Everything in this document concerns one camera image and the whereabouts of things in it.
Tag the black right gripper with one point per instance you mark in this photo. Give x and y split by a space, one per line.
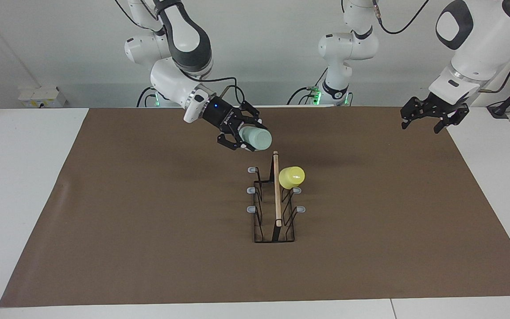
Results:
219 117

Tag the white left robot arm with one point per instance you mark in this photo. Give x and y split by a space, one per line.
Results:
481 48

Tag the white wall socket box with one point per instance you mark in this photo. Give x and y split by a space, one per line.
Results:
42 97

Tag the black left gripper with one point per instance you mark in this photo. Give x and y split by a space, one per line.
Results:
441 107

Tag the light green plastic cup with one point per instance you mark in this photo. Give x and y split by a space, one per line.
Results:
257 138

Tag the yellow plastic cup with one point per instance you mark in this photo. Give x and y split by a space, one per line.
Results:
291 177

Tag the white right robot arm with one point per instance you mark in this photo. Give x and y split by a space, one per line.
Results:
171 79

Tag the brown table mat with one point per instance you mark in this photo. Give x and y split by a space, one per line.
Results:
148 243

